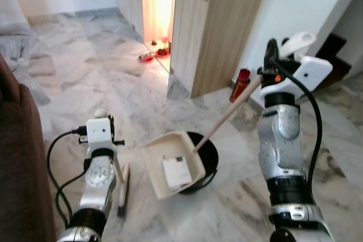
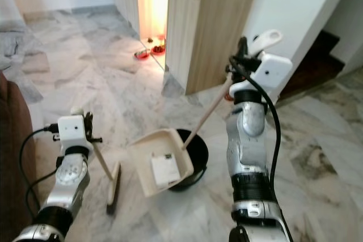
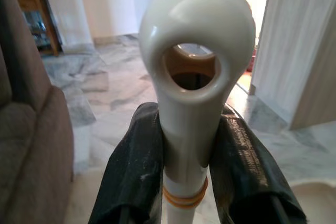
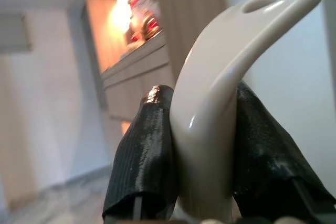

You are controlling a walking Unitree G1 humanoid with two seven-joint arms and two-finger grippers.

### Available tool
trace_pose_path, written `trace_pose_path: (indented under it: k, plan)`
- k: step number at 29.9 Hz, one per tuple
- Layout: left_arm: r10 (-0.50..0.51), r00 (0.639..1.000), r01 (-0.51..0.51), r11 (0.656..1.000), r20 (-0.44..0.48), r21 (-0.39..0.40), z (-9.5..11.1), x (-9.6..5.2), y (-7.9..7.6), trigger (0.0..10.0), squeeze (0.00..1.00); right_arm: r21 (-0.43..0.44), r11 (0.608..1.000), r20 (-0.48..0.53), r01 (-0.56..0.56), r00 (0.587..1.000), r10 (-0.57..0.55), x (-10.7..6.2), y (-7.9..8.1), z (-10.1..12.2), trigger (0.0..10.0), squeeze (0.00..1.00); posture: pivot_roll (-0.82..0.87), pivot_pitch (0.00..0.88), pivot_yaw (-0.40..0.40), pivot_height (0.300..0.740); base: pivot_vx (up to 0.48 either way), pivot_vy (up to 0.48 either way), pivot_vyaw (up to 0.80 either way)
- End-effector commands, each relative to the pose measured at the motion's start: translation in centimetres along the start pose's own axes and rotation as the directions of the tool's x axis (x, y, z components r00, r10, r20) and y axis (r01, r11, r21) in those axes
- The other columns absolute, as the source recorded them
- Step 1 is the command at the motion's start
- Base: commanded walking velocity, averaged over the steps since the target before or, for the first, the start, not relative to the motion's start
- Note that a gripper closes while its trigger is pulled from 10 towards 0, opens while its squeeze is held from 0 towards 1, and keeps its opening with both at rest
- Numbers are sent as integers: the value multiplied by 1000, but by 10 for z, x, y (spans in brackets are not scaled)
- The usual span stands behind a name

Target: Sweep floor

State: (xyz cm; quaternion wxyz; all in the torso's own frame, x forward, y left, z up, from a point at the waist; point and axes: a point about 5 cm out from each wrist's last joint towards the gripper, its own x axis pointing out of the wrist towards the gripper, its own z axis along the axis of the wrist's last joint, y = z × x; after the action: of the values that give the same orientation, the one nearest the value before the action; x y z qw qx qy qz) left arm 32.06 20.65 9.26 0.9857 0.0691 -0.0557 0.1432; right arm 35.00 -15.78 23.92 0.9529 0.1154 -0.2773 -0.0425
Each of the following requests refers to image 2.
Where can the white paper box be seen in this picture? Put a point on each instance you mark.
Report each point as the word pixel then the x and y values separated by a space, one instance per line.
pixel 164 169

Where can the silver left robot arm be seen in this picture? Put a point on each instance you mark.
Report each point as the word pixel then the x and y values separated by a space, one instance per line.
pixel 71 177

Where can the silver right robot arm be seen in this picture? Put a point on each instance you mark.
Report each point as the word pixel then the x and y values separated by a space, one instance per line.
pixel 249 134

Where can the red bottle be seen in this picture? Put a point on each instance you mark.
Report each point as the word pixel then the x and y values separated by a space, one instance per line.
pixel 228 96

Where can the light wooden cabinet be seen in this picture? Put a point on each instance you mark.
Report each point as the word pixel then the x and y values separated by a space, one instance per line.
pixel 210 24

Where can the dark wooden staircase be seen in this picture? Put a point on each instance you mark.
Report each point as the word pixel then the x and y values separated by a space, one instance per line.
pixel 312 63

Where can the dark brown sofa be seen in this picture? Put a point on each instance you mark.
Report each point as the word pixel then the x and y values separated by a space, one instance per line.
pixel 14 168

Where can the red bowl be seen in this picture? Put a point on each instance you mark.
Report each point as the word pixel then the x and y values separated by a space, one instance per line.
pixel 158 48

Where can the black round bin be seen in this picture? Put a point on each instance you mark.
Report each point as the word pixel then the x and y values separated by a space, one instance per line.
pixel 198 150

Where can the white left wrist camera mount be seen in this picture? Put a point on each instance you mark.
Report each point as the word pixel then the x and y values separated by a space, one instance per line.
pixel 71 130

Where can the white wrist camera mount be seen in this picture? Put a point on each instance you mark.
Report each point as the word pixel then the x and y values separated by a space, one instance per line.
pixel 71 130
pixel 275 69

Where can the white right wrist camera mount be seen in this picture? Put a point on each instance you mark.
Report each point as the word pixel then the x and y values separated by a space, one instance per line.
pixel 275 69

